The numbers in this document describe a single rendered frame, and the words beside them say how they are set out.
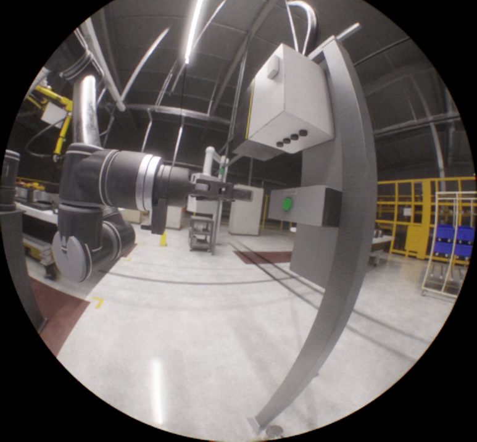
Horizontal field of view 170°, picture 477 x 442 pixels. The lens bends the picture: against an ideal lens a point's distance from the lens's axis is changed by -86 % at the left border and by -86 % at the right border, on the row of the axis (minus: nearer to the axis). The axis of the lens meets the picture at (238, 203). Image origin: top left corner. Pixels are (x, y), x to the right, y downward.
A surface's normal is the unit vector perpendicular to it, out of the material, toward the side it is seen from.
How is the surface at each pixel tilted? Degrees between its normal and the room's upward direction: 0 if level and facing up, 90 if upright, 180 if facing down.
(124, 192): 115
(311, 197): 90
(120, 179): 99
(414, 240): 90
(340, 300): 90
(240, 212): 90
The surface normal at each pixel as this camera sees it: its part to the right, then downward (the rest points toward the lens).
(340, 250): -0.93, -0.13
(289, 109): 0.35, 0.01
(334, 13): -0.10, 0.99
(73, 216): 0.65, 0.06
